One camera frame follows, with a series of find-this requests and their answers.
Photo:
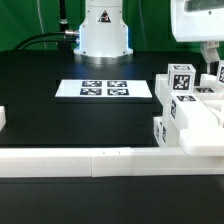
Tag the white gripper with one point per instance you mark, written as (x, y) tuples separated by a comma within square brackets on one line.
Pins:
[(199, 21)]

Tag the white tagged cube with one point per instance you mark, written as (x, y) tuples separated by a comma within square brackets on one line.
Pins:
[(181, 77), (220, 73)]

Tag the white chair back frame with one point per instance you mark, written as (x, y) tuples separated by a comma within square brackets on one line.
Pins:
[(188, 123)]

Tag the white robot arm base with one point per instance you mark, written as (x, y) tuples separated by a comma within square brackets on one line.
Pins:
[(103, 35)]

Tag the white tag plate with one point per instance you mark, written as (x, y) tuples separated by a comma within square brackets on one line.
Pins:
[(103, 89)]

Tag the white U-shaped fence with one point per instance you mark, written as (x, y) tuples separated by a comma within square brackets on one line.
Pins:
[(66, 140)]

